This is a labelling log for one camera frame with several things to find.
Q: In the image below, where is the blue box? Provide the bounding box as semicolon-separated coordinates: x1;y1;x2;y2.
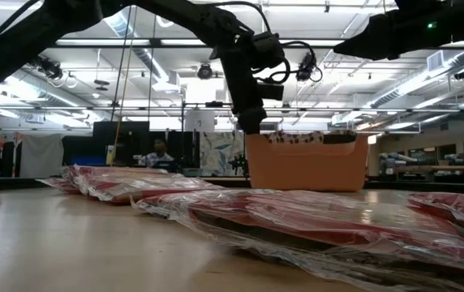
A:
71;155;106;166

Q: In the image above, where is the white hanging cloth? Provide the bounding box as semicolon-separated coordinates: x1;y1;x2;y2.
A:
19;133;65;178

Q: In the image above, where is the black ceiling-mounted device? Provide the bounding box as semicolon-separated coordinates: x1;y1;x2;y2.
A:
32;56;65;81

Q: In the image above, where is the white square sign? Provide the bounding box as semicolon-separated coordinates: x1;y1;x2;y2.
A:
184;109;216;133

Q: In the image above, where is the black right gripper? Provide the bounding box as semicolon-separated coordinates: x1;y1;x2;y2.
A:
333;0;454;61

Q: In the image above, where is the background wooden workbench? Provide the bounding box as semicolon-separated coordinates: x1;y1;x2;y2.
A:
396;164;464;174

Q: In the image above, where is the leaf-patterned panel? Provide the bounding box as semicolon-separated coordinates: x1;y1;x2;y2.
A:
199;130;245;177

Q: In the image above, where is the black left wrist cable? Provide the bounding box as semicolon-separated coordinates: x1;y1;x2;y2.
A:
209;0;317;85

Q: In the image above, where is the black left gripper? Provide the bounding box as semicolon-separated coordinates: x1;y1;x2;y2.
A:
211;31;286;135

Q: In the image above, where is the black ceiling camera with cable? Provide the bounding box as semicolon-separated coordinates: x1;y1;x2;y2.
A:
295;51;324;84

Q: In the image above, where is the colourful patterned panel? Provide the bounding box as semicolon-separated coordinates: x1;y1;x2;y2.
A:
0;131;23;149

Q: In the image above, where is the white ceiling air vent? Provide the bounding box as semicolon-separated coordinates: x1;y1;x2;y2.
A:
426;49;446;72

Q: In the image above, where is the black metal frame stand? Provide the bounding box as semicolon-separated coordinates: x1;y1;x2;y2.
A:
181;101;249;178

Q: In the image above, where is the orange plastic basket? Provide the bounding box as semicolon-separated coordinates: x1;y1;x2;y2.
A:
245;131;370;192

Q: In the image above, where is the red plastic-wrapped popcorn bag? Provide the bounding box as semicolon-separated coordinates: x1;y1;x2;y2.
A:
406;191;464;237
73;172;227;204
130;188;464;292
60;164;168;179
36;176;82;195

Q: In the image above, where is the dotted floral fabric item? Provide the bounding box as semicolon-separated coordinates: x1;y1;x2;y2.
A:
266;130;324;145

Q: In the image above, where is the black overhead frame bar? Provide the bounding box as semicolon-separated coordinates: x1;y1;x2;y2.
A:
0;37;464;50

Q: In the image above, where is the grey horizontal rail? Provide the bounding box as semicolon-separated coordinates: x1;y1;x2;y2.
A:
0;105;464;114

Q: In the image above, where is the large black screen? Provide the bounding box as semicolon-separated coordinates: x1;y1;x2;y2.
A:
92;120;151;167

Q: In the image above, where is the round black ceiling spotlight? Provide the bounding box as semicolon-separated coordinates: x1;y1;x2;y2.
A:
196;62;214;80

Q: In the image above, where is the small black tripod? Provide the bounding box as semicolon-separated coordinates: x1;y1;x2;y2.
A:
227;152;250;176

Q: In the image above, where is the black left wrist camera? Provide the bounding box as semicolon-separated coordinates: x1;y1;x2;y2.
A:
256;83;285;101

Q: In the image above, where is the black table edge rail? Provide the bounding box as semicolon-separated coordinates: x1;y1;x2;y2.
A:
0;177;464;198

